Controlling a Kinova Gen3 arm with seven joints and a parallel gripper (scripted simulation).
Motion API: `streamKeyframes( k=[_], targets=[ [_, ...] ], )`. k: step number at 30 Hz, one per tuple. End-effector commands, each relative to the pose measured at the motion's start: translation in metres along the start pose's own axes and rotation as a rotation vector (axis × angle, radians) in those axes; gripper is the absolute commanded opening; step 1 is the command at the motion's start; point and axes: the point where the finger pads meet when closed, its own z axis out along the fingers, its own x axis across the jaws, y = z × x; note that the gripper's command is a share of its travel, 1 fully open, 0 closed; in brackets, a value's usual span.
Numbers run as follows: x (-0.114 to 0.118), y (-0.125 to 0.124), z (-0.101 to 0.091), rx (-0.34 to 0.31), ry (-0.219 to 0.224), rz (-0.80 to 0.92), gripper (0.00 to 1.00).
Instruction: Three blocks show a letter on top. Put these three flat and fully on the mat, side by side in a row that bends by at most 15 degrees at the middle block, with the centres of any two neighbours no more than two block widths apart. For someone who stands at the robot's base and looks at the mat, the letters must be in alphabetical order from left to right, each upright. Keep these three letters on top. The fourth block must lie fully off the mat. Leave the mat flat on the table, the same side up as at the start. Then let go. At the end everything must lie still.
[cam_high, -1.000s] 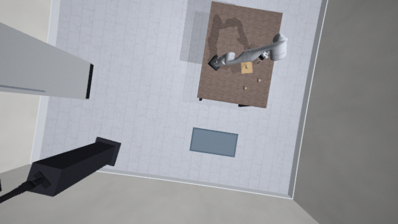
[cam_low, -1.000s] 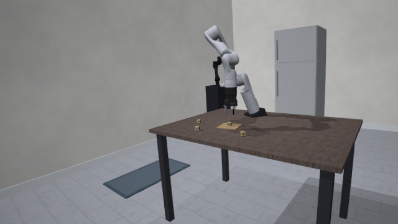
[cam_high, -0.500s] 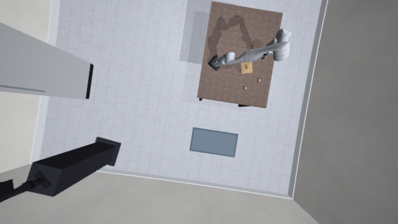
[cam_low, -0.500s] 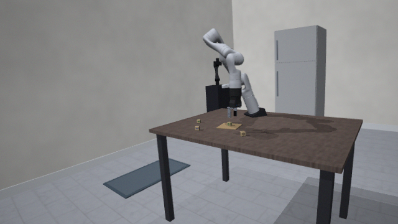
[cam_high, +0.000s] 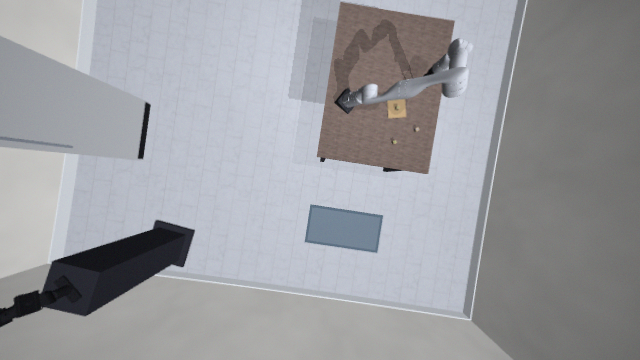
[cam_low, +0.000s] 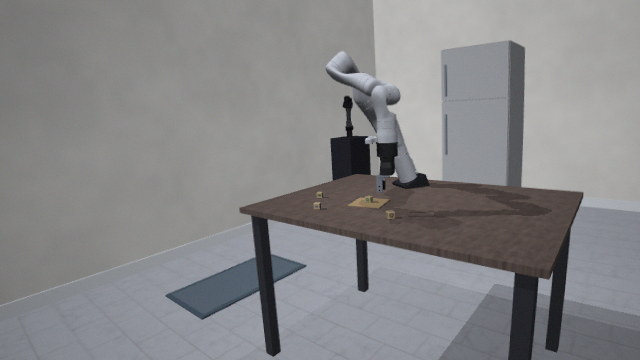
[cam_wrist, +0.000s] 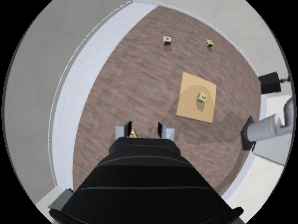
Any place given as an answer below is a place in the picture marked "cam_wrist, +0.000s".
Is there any tan flat mat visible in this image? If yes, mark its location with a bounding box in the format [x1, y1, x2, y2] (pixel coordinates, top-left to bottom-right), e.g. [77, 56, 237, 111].
[176, 72, 216, 123]

